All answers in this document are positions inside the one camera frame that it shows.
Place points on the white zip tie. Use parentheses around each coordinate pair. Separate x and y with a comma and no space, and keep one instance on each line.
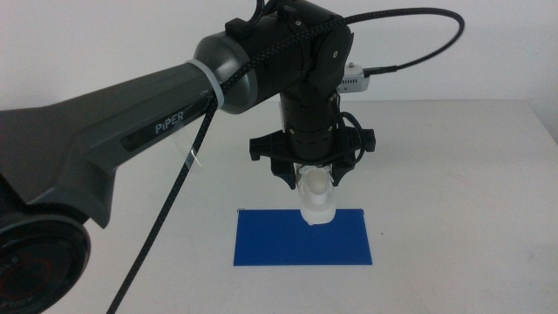
(213,85)

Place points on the blue rectangular mat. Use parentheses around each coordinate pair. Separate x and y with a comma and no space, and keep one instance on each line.
(279,244)

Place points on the black left Piper arm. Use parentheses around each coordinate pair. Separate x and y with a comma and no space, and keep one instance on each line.
(109,113)

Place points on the clear plastic cup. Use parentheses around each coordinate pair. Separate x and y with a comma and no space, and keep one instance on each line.
(318,205)

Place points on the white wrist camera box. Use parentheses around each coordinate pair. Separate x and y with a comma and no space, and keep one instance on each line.
(354,80)

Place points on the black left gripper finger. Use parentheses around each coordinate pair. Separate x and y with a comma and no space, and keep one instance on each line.
(285,176)
(343,174)

